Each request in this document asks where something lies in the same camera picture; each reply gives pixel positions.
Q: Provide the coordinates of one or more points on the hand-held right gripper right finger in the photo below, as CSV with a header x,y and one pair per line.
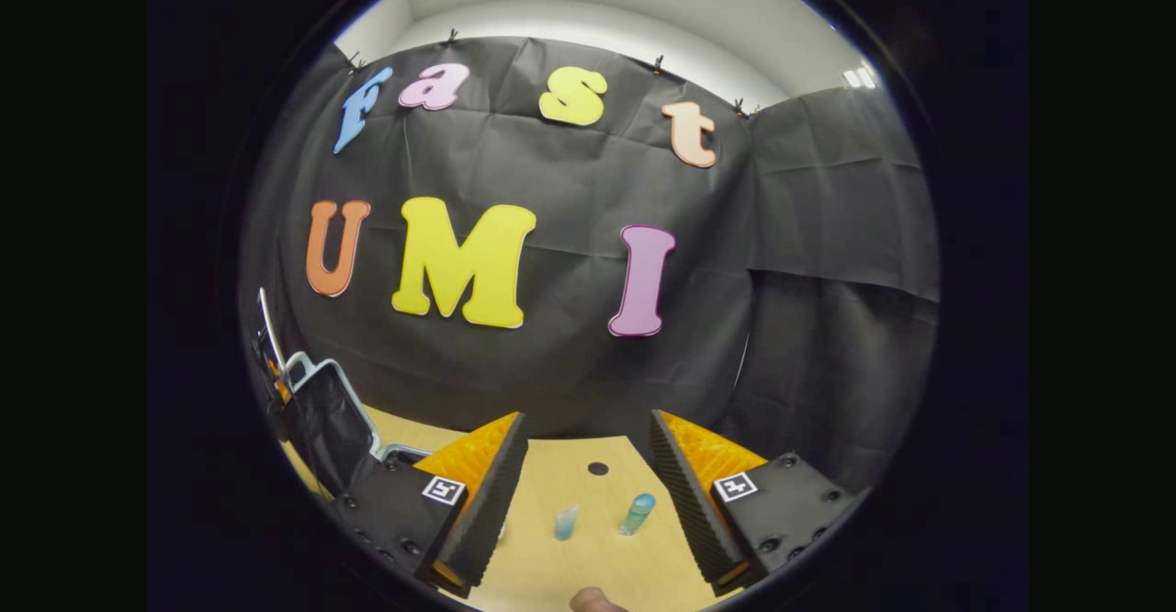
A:
x,y
684,492

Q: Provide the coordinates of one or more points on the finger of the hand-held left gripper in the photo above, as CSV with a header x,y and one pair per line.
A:
x,y
278,382

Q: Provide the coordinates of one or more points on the small blue skincare tube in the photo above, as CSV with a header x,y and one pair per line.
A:
x,y
566,523

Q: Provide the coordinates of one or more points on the blue cap skincare bottle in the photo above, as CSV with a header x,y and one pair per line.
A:
x,y
637,514

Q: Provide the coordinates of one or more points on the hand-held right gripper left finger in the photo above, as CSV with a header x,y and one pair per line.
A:
x,y
491,502

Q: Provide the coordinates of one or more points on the light blue suitcase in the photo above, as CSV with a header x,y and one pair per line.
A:
x,y
331,419

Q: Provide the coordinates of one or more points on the ceiling light panel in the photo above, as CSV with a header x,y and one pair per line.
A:
x,y
860,77

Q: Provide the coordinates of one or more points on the black backdrop cloth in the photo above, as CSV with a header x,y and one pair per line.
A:
x,y
570,171

